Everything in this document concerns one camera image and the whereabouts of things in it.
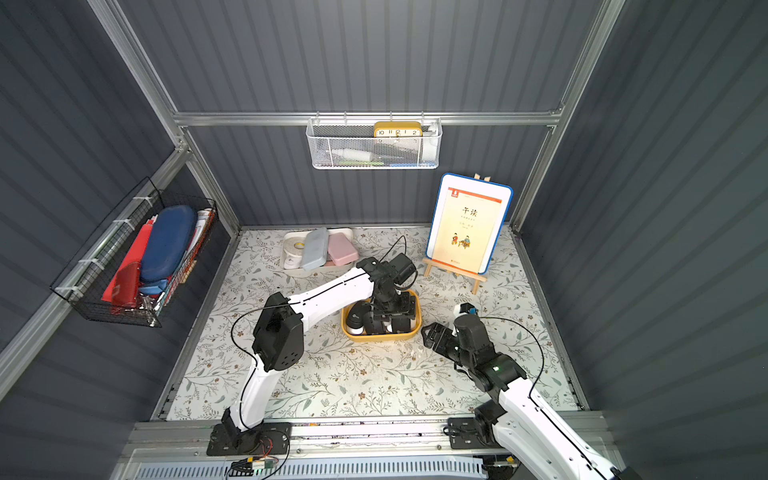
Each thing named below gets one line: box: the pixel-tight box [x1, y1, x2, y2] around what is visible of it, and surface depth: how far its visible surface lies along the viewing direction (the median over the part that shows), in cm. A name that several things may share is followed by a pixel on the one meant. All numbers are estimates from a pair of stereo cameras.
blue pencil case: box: [140, 205, 197, 282], surface depth 75 cm
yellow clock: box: [374, 121, 423, 138], surface depth 90 cm
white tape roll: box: [282, 231, 312, 270], surface depth 111 cm
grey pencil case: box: [301, 227, 329, 271], surface depth 108 cm
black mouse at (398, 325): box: [392, 318, 405, 333], surface depth 88 cm
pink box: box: [328, 232, 359, 266], surface depth 104 cm
